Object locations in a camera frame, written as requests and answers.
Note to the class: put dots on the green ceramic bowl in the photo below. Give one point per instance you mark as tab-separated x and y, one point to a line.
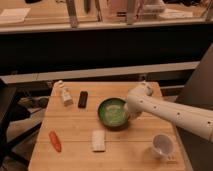
111	113

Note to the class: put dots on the metal frame post left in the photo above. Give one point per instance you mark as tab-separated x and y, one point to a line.
72	13

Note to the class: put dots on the white paper cup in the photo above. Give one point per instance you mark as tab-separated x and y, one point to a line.
162	146

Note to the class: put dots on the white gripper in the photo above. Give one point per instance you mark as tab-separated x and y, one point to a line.
127	112

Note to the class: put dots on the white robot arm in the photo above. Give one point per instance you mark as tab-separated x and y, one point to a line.
193	119

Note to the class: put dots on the white paper sheet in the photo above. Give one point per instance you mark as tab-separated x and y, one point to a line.
16	15

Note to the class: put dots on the orange toy carrot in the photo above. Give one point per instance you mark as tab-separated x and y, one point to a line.
55	141

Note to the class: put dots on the black rectangular block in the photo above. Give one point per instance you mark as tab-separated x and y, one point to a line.
83	99

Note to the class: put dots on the metal frame post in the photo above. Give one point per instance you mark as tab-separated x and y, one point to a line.
72	13
130	12

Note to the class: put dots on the metal frame post right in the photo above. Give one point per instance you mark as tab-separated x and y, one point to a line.
130	12

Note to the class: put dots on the white sponge block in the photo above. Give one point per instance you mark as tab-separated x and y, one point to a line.
98	141

